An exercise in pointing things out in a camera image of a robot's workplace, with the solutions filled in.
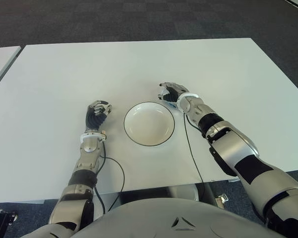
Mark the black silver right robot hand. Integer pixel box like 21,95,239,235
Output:
157,81,190,104

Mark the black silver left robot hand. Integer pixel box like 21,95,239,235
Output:
85,100,113,131

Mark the clear water bottle blue cap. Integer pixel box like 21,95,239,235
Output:
158,93,179,110

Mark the white plate black rim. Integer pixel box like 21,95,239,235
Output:
123,101,176,149

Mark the white rounded robot leg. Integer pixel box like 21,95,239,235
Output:
167,184,198,201

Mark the dark metal table leg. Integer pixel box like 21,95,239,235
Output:
197,182,218,206

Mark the white table with grey edge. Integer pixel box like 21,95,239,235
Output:
0,46,22,94

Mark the grey white robot torso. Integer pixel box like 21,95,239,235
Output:
72,197,286,238

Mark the black metal stand foot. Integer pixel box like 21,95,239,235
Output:
0,209,18,238

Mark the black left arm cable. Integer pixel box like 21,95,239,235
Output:
94,141,126,216

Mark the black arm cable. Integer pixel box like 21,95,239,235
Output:
183,113,207,184
94,141,126,216

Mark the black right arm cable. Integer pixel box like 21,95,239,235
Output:
183,113,207,184

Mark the silver metal bracket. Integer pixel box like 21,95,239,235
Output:
213,193,228,208

